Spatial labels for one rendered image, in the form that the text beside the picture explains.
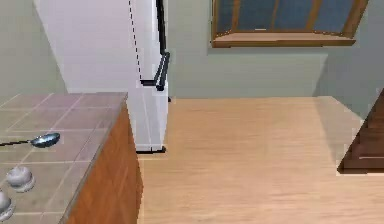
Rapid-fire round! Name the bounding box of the white fridge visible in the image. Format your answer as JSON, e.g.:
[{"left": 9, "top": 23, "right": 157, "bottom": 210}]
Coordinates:
[{"left": 33, "top": 0, "right": 172, "bottom": 155}]

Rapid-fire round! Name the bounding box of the tiled top wooden counter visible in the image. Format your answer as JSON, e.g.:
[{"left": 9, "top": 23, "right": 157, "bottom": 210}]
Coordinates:
[{"left": 0, "top": 92, "right": 144, "bottom": 224}]

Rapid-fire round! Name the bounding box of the wooden framed window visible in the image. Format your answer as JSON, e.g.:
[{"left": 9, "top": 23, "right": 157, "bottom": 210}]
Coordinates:
[{"left": 210, "top": 0, "right": 370, "bottom": 49}]

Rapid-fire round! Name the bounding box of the blue metal ladle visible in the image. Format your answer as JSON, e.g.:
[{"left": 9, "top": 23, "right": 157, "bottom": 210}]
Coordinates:
[{"left": 0, "top": 132, "right": 62, "bottom": 149}]

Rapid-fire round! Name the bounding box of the dark brown wooden cabinet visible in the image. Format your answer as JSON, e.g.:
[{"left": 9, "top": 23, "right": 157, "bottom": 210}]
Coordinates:
[{"left": 336, "top": 87, "right": 384, "bottom": 175}]

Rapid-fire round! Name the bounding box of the grey round shaker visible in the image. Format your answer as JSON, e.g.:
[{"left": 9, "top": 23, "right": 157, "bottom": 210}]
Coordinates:
[
  {"left": 5, "top": 165, "right": 36, "bottom": 194},
  {"left": 0, "top": 189, "right": 15, "bottom": 222}
]

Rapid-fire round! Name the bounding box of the black fridge handle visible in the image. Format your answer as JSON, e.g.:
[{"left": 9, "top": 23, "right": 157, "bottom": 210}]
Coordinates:
[
  {"left": 153, "top": 51, "right": 171, "bottom": 92},
  {"left": 155, "top": 0, "right": 167, "bottom": 55}
]

